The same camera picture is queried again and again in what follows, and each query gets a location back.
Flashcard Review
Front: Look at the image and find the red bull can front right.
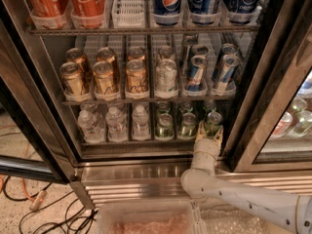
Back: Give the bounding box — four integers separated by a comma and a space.
212, 54, 241, 94

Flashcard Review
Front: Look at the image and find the red bull can front left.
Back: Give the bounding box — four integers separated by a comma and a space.
185, 56, 208, 92

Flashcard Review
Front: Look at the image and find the water bottle front left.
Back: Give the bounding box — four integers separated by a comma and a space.
78, 110, 104, 143

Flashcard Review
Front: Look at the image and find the red bull can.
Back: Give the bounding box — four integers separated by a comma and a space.
212, 54, 241, 94
185, 56, 208, 92

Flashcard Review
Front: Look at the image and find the stainless fridge frame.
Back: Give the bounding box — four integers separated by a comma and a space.
0, 0, 312, 209

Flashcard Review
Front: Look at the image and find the glass fridge door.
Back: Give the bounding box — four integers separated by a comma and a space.
217, 0, 312, 173
0, 79, 67, 183

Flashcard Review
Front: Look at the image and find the water bottle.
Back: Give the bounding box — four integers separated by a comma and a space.
132, 104, 150, 140
105, 106, 128, 142
78, 110, 104, 143

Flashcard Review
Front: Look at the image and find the gold can back middle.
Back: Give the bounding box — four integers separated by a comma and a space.
96, 47, 121, 83

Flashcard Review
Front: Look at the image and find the coca-cola can right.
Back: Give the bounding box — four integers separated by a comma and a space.
72, 0, 106, 28

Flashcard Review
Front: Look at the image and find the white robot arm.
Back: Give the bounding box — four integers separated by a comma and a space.
180, 121, 312, 234

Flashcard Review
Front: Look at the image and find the pepsi can middle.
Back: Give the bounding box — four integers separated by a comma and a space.
190, 0, 220, 25

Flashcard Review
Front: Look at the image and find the pepsi can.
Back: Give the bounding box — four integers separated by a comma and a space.
223, 0, 258, 24
190, 0, 220, 25
153, 0, 181, 26

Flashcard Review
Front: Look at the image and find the gold can back right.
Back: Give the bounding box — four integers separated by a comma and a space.
127, 47, 146, 61

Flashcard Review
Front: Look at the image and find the pepsi can right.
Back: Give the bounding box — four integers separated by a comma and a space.
223, 0, 258, 24

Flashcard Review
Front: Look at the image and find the water bottle front middle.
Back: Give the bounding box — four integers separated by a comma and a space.
105, 106, 128, 142

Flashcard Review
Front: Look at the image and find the clear bin right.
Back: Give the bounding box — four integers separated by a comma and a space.
198, 199, 292, 234

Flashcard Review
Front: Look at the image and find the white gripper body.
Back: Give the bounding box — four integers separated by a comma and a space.
192, 138, 221, 174

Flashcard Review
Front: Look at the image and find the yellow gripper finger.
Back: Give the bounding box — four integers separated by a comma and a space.
195, 121, 207, 141
214, 126, 223, 142

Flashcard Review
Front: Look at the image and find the gold can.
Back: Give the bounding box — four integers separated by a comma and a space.
96, 47, 121, 83
59, 61, 90, 102
93, 60, 119, 96
125, 59, 149, 98
65, 48, 92, 82
127, 47, 146, 61

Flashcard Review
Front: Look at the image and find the glass fridge door left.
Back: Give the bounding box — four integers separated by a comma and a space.
0, 79, 67, 183

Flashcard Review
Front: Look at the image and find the silver white can front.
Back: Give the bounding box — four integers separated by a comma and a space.
155, 59, 177, 98

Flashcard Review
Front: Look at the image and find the gold can back left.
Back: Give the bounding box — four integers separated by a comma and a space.
65, 48, 92, 82

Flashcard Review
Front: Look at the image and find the water bottle front right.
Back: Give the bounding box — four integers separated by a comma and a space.
132, 104, 150, 140

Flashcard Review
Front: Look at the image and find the green can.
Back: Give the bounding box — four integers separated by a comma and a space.
178, 113, 197, 139
204, 112, 222, 137
156, 113, 174, 140

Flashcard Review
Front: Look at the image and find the orange cable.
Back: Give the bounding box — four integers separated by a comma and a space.
0, 124, 35, 203

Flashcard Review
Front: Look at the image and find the gold can front middle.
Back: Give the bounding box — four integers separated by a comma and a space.
93, 60, 119, 96

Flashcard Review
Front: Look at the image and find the glass fridge door right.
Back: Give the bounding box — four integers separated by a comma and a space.
217, 0, 312, 173

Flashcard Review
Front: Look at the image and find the coca-cola can left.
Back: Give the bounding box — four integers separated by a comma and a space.
30, 0, 68, 29

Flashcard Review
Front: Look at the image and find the clear bin left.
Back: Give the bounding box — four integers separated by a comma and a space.
97, 199, 198, 234

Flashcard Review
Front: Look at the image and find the pepsi can left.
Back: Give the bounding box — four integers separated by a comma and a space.
153, 0, 181, 26

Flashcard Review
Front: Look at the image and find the coca-cola can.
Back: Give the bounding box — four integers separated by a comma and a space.
72, 0, 106, 28
30, 0, 68, 29

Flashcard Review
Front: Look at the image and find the gold can front left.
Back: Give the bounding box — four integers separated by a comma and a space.
59, 61, 90, 102

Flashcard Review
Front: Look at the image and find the gold can front right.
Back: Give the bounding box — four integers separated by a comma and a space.
125, 59, 149, 98

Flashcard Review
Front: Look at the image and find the empty white plastic tray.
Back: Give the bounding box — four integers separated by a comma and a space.
111, 0, 145, 28

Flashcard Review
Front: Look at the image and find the clear bin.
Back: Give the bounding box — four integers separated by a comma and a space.
97, 199, 198, 234
198, 199, 292, 234

